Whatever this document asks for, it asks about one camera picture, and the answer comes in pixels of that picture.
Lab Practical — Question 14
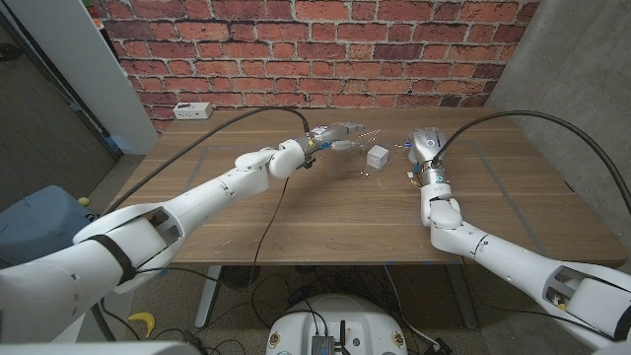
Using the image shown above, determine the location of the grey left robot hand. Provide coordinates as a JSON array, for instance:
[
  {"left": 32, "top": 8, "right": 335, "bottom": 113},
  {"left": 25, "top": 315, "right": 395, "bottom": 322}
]
[{"left": 294, "top": 121, "right": 367, "bottom": 169}]

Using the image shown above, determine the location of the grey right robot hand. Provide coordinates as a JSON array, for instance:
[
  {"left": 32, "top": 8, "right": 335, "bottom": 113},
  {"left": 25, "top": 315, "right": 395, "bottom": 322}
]
[{"left": 407, "top": 126, "right": 448, "bottom": 186}]

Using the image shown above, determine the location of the clear cellophane sheet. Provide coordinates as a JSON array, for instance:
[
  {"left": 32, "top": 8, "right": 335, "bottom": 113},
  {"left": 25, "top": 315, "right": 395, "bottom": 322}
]
[{"left": 334, "top": 126, "right": 413, "bottom": 179}]

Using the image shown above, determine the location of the small white box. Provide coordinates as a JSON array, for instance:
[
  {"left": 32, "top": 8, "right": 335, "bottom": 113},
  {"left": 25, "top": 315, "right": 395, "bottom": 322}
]
[{"left": 366, "top": 144, "right": 390, "bottom": 171}]

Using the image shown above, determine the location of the small grey electronics box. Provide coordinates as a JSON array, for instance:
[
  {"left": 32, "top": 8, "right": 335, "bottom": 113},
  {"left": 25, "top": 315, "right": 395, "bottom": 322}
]
[{"left": 310, "top": 334, "right": 335, "bottom": 355}]

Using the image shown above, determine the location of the red brick printed backdrop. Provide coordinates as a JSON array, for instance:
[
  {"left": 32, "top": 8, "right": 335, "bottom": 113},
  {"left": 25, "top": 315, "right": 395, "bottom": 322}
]
[{"left": 91, "top": 0, "right": 541, "bottom": 134}]

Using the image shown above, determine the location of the white power strip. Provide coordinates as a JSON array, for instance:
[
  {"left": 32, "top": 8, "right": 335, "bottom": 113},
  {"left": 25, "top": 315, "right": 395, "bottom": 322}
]
[{"left": 172, "top": 102, "right": 214, "bottom": 121}]

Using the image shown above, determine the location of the grey table leg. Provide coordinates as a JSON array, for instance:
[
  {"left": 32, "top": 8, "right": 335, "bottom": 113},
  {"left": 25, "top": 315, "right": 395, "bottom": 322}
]
[{"left": 446, "top": 264, "right": 479, "bottom": 330}]

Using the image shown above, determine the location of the black round floor fan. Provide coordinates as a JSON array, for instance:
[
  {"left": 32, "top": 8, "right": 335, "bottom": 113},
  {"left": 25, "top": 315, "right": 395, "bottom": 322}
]
[{"left": 220, "top": 265, "right": 261, "bottom": 291}]

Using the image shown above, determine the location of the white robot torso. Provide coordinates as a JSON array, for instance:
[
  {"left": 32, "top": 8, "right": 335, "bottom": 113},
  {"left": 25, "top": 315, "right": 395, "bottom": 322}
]
[{"left": 264, "top": 294, "right": 409, "bottom": 355}]

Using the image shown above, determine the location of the black power adapter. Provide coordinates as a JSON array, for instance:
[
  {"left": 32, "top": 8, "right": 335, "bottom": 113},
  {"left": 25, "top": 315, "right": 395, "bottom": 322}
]
[{"left": 428, "top": 337, "right": 453, "bottom": 355}]

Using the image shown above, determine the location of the white table leg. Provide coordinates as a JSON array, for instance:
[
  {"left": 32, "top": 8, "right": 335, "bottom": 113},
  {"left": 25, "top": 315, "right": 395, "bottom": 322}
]
[{"left": 194, "top": 264, "right": 223, "bottom": 329}]

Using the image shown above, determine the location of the white partition panel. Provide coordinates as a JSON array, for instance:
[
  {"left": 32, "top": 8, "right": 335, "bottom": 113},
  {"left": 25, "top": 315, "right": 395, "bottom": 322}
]
[{"left": 7, "top": 0, "right": 160, "bottom": 157}]

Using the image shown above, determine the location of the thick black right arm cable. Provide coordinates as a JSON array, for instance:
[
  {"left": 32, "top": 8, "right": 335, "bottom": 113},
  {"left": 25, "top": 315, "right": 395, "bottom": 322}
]
[{"left": 431, "top": 109, "right": 631, "bottom": 216}]

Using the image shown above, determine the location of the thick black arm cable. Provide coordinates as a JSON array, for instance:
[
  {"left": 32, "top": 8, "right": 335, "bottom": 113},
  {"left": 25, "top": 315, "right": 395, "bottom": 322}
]
[
  {"left": 431, "top": 109, "right": 631, "bottom": 216},
  {"left": 101, "top": 106, "right": 312, "bottom": 217}
]

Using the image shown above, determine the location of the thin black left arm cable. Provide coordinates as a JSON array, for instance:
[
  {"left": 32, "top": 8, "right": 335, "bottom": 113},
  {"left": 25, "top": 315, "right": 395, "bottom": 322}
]
[{"left": 135, "top": 177, "right": 291, "bottom": 288}]

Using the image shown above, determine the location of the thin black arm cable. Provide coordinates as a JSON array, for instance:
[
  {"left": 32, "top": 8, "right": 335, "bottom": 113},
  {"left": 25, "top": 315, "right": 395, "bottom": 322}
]
[
  {"left": 135, "top": 177, "right": 291, "bottom": 288},
  {"left": 459, "top": 255, "right": 616, "bottom": 342}
]

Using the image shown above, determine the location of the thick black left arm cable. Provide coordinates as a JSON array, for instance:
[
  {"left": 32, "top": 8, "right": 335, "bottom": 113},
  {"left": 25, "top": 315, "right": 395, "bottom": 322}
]
[{"left": 101, "top": 106, "right": 312, "bottom": 217}]

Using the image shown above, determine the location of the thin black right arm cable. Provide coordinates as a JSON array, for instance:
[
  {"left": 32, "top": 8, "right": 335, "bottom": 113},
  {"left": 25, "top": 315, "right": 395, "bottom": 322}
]
[{"left": 459, "top": 255, "right": 616, "bottom": 342}]

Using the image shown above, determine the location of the white floor cable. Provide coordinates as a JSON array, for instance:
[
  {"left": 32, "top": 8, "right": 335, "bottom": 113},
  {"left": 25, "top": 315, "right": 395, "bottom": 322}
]
[{"left": 383, "top": 264, "right": 441, "bottom": 346}]

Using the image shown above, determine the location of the black metal door frame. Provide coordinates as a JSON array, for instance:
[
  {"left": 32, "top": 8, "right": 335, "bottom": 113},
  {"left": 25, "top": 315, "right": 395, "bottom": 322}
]
[{"left": 0, "top": 9, "right": 124, "bottom": 162}]

